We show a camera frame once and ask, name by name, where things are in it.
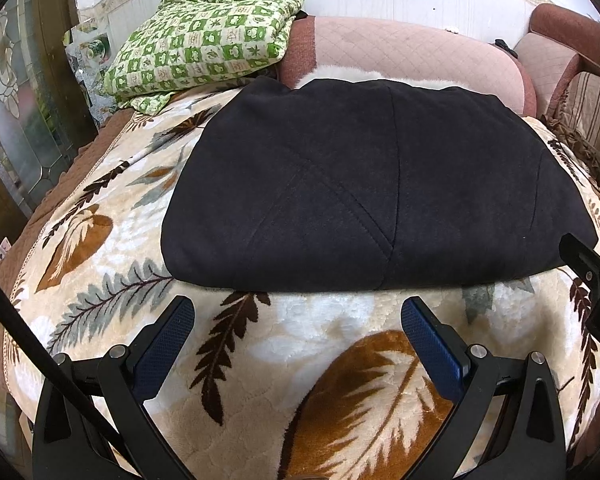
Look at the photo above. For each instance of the small pink quilted cushion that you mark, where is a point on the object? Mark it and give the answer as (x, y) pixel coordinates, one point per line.
(551, 66)

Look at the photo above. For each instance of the leaf print bed blanket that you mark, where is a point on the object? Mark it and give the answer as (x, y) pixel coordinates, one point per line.
(267, 385)

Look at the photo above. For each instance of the brown bed sheet edge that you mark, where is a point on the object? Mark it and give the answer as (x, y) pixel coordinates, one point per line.
(45, 194)

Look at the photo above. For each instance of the black coat with fur collar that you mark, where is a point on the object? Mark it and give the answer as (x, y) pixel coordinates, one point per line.
(351, 187)

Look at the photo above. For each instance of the patterned glass door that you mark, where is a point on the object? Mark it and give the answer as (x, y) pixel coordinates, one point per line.
(35, 148)

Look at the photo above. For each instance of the green patterned folded quilt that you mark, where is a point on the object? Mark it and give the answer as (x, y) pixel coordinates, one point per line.
(192, 43)

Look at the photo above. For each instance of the pink and red headboard cushion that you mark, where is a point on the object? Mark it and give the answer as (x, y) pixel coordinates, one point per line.
(572, 29)

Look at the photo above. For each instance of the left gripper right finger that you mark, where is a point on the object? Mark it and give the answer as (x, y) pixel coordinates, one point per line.
(527, 441)

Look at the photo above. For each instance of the floral plastic bag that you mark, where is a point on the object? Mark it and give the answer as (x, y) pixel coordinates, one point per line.
(88, 51)

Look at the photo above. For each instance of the pink quilted bolster cushion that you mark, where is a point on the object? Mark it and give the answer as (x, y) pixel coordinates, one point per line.
(403, 50)

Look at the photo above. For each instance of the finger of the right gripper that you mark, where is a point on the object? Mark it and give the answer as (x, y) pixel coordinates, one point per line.
(583, 261)

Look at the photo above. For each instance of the striped floral pillow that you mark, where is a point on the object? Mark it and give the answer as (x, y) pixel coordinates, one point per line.
(576, 120)

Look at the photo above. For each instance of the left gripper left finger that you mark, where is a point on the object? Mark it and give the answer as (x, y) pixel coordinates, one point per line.
(67, 446)

